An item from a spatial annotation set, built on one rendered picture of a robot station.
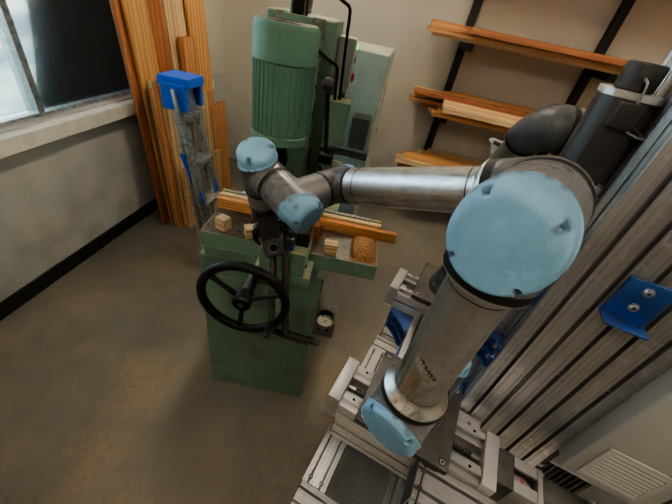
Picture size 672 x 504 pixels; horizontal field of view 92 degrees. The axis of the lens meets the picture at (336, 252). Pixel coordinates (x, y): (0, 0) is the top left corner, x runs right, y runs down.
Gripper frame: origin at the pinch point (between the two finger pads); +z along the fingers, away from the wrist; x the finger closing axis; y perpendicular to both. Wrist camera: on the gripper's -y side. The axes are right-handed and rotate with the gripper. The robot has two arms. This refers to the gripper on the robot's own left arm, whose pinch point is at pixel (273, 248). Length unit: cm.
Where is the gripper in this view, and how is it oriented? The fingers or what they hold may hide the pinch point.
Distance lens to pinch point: 91.5
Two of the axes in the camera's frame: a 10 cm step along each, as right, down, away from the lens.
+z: -0.9, 4.6, 8.8
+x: -9.6, 2.0, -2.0
